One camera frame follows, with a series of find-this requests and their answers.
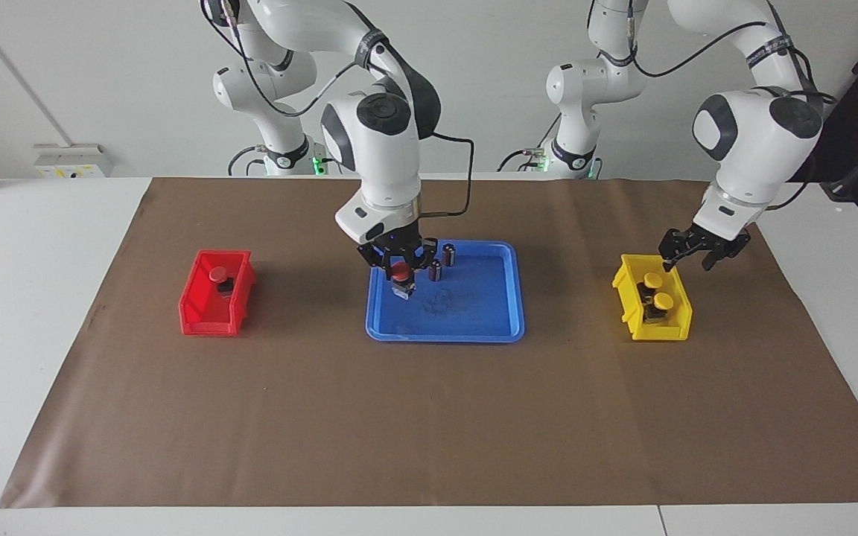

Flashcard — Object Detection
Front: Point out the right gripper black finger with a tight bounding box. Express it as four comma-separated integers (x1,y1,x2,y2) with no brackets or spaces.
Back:
407,238,439,281
357,244,394,281

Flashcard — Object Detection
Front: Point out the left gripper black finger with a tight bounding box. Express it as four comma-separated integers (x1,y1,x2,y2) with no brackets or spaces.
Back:
701,237,744,272
658,229,698,273

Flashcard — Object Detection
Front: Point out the blue plastic tray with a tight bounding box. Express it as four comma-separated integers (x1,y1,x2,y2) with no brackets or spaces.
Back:
366,238,526,344

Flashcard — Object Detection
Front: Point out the yellow plastic bin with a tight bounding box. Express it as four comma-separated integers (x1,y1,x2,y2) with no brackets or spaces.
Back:
611,253,693,342

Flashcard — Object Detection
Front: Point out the brown paper table mat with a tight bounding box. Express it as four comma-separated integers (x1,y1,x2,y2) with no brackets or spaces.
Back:
0,176,858,510

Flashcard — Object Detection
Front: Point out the red plastic bin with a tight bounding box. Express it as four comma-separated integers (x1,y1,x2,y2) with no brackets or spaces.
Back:
178,249,257,337

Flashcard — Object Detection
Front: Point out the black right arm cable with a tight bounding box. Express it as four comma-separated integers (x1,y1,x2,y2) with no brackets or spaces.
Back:
202,0,476,219

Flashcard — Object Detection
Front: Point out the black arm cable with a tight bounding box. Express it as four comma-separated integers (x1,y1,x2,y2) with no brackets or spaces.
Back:
585,0,838,213
202,0,476,219

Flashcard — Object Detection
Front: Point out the black left base cable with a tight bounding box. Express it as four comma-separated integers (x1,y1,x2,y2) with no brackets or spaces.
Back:
498,118,562,173

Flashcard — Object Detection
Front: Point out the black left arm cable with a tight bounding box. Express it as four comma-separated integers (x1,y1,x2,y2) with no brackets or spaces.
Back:
585,0,838,213

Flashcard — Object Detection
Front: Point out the white wall socket box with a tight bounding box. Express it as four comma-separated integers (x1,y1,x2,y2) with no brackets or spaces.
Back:
33,144,113,179

